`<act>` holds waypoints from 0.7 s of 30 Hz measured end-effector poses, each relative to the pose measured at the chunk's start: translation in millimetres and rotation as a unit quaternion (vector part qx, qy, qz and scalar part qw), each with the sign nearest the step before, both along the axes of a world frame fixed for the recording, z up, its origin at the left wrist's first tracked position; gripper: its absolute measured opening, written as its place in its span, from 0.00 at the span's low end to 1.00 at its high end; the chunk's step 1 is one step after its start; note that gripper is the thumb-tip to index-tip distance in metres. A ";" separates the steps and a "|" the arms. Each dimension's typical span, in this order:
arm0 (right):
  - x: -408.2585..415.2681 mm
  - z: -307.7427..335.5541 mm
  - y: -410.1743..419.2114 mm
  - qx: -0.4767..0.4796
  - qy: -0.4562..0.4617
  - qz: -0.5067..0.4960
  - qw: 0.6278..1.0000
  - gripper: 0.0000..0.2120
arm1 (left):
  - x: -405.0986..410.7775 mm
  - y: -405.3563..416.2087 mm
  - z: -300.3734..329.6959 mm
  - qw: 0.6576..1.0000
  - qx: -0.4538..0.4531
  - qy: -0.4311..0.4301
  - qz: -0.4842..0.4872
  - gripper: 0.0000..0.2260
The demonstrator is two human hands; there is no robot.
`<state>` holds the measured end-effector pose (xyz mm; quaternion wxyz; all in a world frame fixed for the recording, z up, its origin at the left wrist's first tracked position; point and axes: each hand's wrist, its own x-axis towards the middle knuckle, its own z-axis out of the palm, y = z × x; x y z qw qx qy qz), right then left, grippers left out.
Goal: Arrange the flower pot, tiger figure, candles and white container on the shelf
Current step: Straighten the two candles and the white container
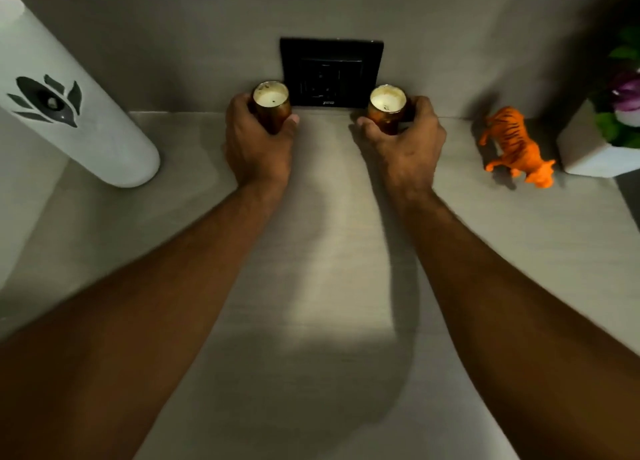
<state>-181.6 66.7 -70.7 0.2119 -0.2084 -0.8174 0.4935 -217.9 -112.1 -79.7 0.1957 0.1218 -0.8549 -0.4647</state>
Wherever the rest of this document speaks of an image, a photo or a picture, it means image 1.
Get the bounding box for black wall socket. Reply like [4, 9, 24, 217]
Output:
[279, 36, 385, 109]

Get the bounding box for white cylinder air freshener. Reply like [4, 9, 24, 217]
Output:
[0, 0, 161, 189]

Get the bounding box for person's left forearm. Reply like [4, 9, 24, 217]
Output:
[0, 182, 286, 460]

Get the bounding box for person's right hand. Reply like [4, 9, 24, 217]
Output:
[355, 96, 447, 200]

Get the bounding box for white flower pot pink flowers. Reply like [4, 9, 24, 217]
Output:
[556, 19, 640, 179]

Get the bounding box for person's left hand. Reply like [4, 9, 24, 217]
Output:
[223, 92, 301, 190]

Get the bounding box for gold glass candle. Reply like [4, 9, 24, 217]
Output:
[249, 80, 293, 135]
[367, 84, 409, 135]

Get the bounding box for person's right forearm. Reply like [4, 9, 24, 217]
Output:
[399, 192, 640, 460]

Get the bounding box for grey table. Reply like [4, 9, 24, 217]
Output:
[0, 110, 640, 460]

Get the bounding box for orange tiger toy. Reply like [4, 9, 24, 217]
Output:
[477, 106, 557, 189]

